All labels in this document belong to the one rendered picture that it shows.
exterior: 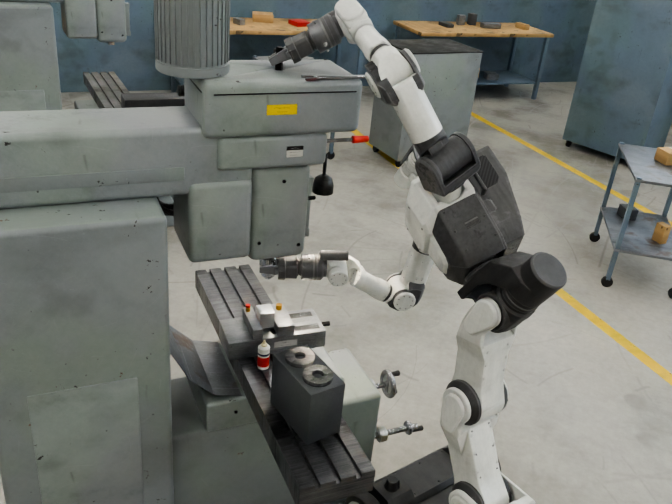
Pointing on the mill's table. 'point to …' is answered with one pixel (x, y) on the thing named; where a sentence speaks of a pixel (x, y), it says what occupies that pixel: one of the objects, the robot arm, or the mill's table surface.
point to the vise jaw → (283, 325)
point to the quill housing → (278, 211)
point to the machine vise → (308, 330)
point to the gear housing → (271, 151)
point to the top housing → (274, 100)
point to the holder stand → (307, 393)
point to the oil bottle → (263, 356)
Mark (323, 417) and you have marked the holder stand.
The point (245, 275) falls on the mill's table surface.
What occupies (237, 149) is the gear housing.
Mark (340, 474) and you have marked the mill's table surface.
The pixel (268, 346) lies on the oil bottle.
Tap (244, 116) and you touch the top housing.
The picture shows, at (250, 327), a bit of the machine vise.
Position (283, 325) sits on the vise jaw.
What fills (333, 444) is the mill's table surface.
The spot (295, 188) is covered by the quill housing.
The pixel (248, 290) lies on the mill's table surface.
